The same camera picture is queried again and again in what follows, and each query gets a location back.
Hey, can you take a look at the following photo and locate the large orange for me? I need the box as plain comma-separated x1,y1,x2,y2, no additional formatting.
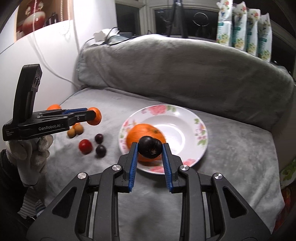
126,124,167,162

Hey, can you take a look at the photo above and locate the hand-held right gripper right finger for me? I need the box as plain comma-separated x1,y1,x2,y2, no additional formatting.
162,143,271,241

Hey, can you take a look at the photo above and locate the white power adapter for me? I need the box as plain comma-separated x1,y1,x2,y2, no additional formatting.
94,29,111,42

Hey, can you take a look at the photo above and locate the floral refill pouch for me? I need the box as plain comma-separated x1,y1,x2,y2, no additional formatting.
246,9,260,57
216,0,234,46
257,13,271,63
231,2,248,51

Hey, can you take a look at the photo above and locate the person's left forearm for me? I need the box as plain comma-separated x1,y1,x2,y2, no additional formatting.
0,149,48,223

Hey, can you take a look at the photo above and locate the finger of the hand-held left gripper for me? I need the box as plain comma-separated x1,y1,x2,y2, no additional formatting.
35,108,89,118
66,110,97,126

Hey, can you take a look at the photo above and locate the green printed box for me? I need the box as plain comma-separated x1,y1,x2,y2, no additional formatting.
280,160,296,183

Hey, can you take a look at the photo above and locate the person's left hand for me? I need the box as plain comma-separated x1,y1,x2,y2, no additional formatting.
6,135,54,186

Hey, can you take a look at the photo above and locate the grey rolled duvet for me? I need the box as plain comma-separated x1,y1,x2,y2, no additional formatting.
75,34,295,132

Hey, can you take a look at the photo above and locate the dark red box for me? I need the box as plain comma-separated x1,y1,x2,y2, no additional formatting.
281,185,295,209

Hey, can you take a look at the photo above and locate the white window frame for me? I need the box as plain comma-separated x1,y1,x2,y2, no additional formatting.
114,0,219,40

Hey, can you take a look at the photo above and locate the floral white plate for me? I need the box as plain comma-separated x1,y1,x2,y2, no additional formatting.
119,105,208,175

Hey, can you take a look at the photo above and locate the red tomato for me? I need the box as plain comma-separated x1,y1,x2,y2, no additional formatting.
79,139,93,154

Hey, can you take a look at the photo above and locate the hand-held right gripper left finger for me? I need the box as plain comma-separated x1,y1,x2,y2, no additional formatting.
24,142,139,241

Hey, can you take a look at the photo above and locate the black tripod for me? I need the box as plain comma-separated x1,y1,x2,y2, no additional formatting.
166,0,189,39

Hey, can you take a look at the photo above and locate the wall poster with red vase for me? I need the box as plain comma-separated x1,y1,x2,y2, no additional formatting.
15,0,63,42

